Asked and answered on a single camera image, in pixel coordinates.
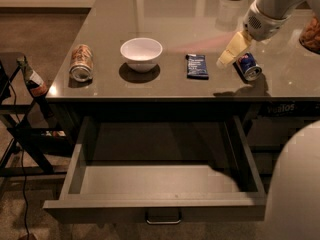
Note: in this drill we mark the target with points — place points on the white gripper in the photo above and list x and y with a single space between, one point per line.
264 24

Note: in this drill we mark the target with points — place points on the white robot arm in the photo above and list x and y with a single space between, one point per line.
293 201

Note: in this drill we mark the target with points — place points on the white ceramic bowl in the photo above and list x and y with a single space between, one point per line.
141 54

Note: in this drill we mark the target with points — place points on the metal drawer handle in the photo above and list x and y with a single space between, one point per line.
163 217

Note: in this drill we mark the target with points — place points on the blue silver redbull can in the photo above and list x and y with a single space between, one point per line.
248 67

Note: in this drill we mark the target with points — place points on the dark lower drawer cabinet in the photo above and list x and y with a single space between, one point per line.
271 127

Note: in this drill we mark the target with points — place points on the glass bottle with label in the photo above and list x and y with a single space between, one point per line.
36 86

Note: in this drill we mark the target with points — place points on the orange soda can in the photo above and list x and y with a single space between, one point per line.
81 64

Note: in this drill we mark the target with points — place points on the open grey top drawer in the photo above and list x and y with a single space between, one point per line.
120 171

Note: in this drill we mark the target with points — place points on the jar of brown snacks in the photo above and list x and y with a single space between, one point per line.
310 36

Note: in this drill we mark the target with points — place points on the dark blue snack packet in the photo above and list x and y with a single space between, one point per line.
196 67

